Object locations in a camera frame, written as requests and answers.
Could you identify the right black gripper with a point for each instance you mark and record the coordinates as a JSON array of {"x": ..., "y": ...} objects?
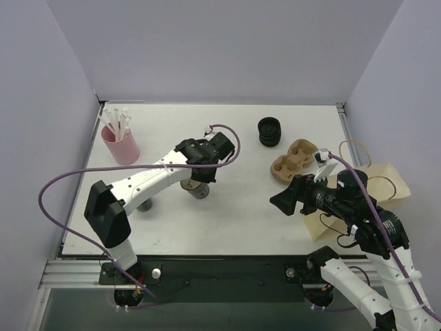
[{"x": 301, "y": 195}]

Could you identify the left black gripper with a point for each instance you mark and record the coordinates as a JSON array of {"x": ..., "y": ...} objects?
[{"x": 203, "y": 173}]

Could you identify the grey paper coffee cup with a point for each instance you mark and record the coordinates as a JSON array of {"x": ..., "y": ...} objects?
[{"x": 197, "y": 189}]

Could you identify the stack of black lids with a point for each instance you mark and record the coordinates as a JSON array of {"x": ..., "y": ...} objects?
[{"x": 269, "y": 131}]

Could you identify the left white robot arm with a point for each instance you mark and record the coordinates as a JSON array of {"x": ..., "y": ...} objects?
[{"x": 109, "y": 205}]

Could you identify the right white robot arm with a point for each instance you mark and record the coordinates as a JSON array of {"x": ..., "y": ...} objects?
[{"x": 380, "y": 235}]

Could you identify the brown paper takeout bag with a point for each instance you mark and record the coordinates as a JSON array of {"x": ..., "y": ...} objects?
[{"x": 384, "y": 184}]

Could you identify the brown pulp cup carrier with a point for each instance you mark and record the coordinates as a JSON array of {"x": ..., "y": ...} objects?
[{"x": 298, "y": 156}]

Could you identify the pink straw holder cup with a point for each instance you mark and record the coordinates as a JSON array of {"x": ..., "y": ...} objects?
[{"x": 124, "y": 151}]

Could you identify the white wrapped straws bundle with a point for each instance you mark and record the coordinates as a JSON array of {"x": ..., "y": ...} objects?
[{"x": 117, "y": 122}]

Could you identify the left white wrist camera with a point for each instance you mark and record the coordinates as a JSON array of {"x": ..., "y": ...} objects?
[{"x": 208, "y": 130}]

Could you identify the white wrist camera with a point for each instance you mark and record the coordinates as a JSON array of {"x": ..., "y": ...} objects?
[
  {"x": 208, "y": 130},
  {"x": 325, "y": 163}
]

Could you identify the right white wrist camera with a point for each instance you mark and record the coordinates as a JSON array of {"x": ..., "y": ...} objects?
[{"x": 325, "y": 163}]

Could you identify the black mounting base plate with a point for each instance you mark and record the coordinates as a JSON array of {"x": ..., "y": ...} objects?
[{"x": 219, "y": 279}]

